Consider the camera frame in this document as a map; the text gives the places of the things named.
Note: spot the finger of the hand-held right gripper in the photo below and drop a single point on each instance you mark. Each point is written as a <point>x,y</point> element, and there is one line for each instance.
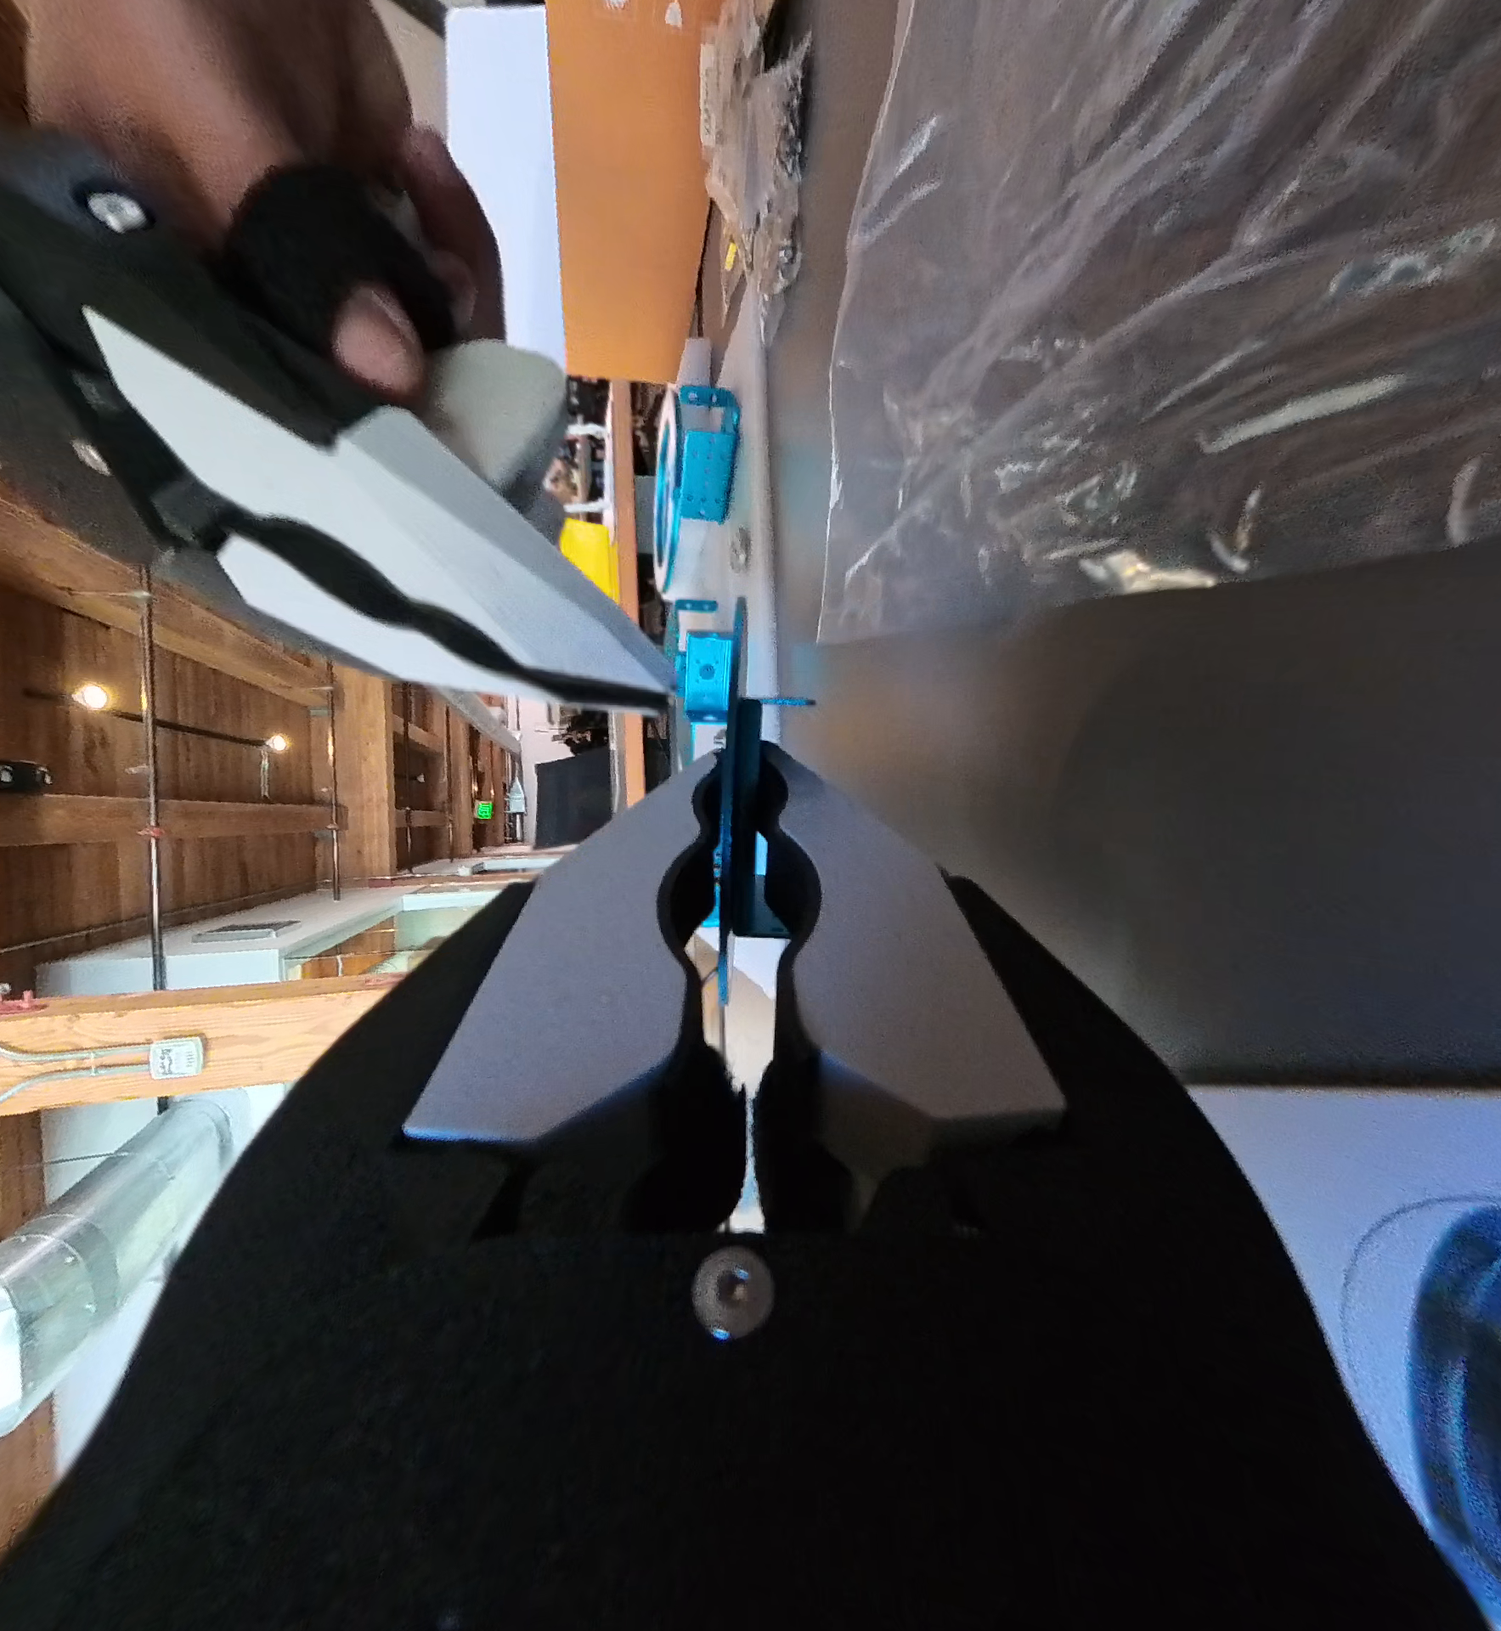
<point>343,617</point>
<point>444,536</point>

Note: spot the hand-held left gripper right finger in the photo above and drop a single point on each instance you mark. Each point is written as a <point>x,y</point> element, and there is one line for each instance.
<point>918,993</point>

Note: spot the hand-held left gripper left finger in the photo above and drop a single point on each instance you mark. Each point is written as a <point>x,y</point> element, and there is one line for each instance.
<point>547,981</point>

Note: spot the person's right hand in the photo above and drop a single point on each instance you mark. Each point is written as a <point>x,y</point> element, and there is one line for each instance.
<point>189,90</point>

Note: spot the blue round metal plate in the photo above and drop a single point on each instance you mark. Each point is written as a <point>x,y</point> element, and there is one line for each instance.
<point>668,491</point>

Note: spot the wooden beam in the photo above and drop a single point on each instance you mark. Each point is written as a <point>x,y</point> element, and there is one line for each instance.
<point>124,1040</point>

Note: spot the white instruction sheet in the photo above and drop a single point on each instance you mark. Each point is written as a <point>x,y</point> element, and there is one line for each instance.
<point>1323,1146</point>

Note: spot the pile of small hardware bags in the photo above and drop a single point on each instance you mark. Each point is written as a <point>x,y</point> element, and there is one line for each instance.
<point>764,141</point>

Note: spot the metal conduit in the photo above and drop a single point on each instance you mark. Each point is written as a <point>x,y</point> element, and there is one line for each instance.
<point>10,1065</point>

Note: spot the clear plastic bag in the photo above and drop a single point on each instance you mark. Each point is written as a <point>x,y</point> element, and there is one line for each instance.
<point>1182,282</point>

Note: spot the small blue metal bracket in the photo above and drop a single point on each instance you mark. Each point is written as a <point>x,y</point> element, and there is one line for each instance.
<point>704,604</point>

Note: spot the blue perforated metal bracket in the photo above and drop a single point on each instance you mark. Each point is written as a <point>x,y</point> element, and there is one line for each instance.
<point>713,452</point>

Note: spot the silver air duct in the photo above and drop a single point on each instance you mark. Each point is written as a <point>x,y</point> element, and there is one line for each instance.
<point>88,1250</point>

